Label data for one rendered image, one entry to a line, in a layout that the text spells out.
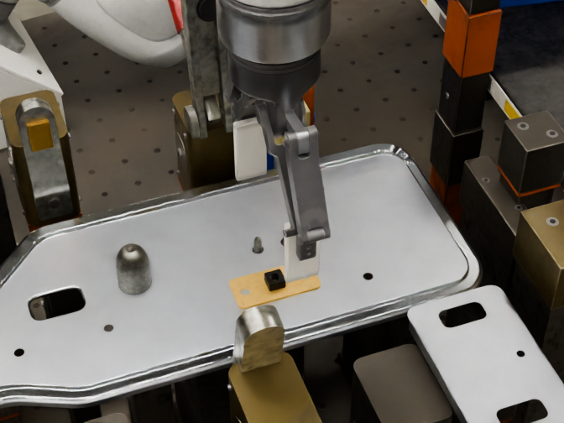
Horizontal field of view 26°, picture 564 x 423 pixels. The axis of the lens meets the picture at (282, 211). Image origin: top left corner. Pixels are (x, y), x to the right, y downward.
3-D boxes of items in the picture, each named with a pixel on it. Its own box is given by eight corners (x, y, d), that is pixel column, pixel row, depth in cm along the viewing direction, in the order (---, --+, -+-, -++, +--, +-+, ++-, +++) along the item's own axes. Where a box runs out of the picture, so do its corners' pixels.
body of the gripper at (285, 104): (337, 56, 95) (334, 145, 101) (299, -4, 100) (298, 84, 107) (246, 77, 93) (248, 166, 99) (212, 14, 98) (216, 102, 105)
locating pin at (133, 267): (124, 309, 118) (117, 263, 113) (116, 285, 120) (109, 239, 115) (156, 300, 119) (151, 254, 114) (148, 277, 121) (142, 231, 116)
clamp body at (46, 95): (57, 378, 148) (7, 149, 121) (39, 313, 155) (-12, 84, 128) (110, 362, 149) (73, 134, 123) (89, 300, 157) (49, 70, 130)
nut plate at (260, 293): (239, 310, 116) (239, 302, 115) (227, 282, 118) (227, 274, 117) (322, 288, 118) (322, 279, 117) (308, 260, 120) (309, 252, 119)
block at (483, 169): (481, 412, 144) (516, 236, 122) (437, 336, 152) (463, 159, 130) (503, 404, 145) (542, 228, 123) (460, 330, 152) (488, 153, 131)
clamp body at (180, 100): (201, 351, 151) (185, 136, 125) (179, 294, 157) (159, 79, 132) (252, 336, 152) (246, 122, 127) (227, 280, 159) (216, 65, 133)
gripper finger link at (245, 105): (251, 101, 101) (246, 85, 101) (226, 122, 112) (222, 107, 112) (295, 91, 102) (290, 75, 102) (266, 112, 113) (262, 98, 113)
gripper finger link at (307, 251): (312, 207, 101) (326, 232, 99) (311, 248, 105) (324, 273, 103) (295, 211, 101) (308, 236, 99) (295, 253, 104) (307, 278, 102)
